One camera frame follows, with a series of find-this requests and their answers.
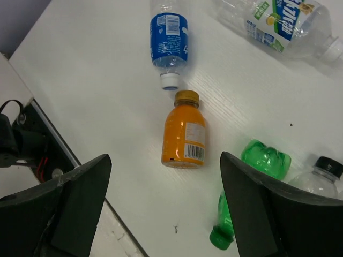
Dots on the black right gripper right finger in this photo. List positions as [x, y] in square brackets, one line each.
[272, 218]

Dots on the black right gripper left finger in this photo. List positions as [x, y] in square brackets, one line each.
[58, 217]

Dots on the green plastic bottle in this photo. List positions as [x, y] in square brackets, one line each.
[263, 158]

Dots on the black cap clear bottle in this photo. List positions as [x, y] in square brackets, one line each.
[321, 180]

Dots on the orange juice bottle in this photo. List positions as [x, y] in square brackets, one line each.
[184, 133]

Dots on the green white label clear bottle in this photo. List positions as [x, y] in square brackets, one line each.
[296, 29]

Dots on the blue label water bottle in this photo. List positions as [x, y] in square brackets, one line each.
[169, 36]

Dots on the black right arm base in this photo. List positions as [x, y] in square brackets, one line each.
[29, 139]

